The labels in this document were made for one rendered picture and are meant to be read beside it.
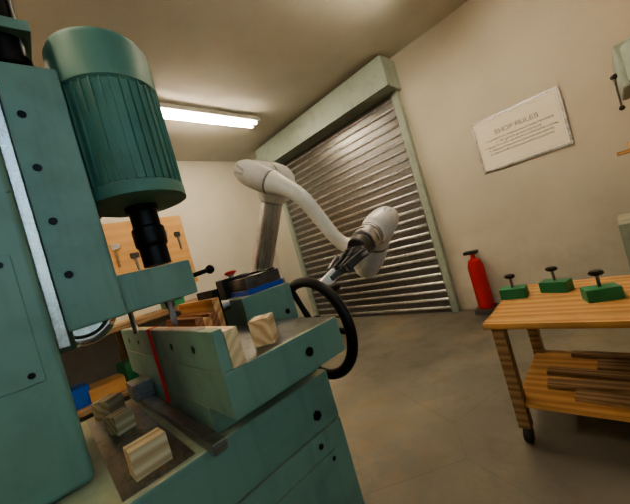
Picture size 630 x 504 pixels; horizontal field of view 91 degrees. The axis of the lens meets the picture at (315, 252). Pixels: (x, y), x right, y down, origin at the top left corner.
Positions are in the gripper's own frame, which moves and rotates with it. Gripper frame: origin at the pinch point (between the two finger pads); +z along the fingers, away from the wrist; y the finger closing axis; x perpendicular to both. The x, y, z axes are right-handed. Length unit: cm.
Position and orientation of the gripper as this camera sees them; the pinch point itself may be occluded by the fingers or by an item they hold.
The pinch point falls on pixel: (328, 279)
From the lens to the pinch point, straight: 87.6
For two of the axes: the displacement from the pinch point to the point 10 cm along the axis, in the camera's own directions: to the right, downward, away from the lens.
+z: -5.7, 5.2, -6.3
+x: 5.0, 8.3, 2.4
